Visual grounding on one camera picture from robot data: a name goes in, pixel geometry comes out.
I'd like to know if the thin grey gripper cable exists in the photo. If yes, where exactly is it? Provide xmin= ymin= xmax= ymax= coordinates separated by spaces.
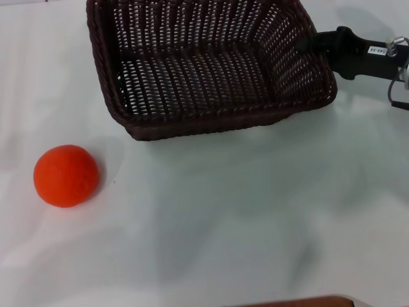
xmin=387 ymin=54 xmax=409 ymax=111

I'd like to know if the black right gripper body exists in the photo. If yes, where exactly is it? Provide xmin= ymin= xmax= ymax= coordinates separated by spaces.
xmin=336 ymin=26 xmax=409 ymax=79

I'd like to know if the silver cable connector plug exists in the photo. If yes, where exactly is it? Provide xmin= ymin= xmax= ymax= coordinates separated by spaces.
xmin=384 ymin=36 xmax=409 ymax=57

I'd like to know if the dark brown woven basket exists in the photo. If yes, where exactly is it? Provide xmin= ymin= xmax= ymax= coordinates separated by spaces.
xmin=86 ymin=0 xmax=339 ymax=141

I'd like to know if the brown wooden rounded edge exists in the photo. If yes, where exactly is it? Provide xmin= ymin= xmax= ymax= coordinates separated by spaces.
xmin=247 ymin=295 xmax=355 ymax=307

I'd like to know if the orange felt ball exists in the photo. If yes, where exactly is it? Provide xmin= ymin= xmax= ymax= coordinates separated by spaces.
xmin=33 ymin=144 xmax=100 ymax=209

